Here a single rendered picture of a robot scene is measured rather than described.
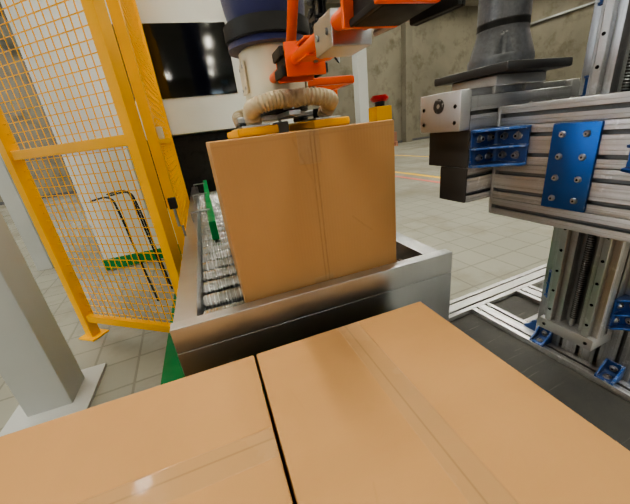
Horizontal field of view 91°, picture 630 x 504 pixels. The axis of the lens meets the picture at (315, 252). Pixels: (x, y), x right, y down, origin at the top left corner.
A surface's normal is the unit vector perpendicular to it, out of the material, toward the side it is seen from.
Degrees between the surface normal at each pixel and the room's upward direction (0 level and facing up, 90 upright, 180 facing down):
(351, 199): 90
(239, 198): 90
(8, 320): 90
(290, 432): 0
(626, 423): 0
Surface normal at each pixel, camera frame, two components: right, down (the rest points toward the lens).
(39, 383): 0.34, 0.32
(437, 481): -0.11, -0.92
